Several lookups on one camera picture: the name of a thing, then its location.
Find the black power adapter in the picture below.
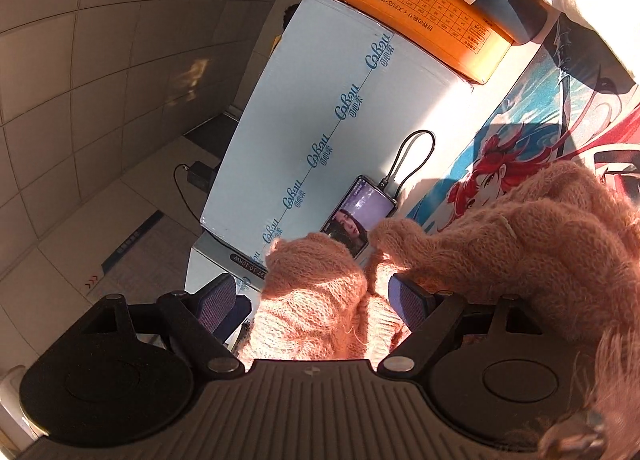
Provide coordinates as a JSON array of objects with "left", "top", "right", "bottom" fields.
[{"left": 186, "top": 160, "right": 219, "bottom": 194}]

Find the left light blue cardboard box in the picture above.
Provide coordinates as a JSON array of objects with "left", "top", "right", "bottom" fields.
[{"left": 184, "top": 232, "right": 266, "bottom": 350}]

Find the person behind boxes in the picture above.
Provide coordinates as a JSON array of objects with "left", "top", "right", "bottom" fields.
[{"left": 270, "top": 4, "right": 298, "bottom": 55}]

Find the right light blue cardboard box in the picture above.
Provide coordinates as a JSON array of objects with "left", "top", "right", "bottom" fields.
[{"left": 201, "top": 0, "right": 472, "bottom": 262}]

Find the pink knitted sweater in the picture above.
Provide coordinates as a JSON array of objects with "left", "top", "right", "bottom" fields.
[{"left": 238, "top": 161, "right": 639, "bottom": 366}]

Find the anime printed desk mat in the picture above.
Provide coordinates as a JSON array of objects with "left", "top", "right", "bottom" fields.
[{"left": 404, "top": 44, "right": 640, "bottom": 236}]

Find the light blue cardboard box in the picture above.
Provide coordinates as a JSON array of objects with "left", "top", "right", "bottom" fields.
[
  {"left": 201, "top": 0, "right": 472, "bottom": 262},
  {"left": 184, "top": 232, "right": 266, "bottom": 350}
]

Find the black smartphone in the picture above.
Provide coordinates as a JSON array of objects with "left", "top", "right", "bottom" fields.
[{"left": 320, "top": 175, "right": 396, "bottom": 258}]

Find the orange cardboard box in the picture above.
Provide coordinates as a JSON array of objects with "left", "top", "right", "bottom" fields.
[{"left": 341, "top": 0, "right": 512, "bottom": 84}]

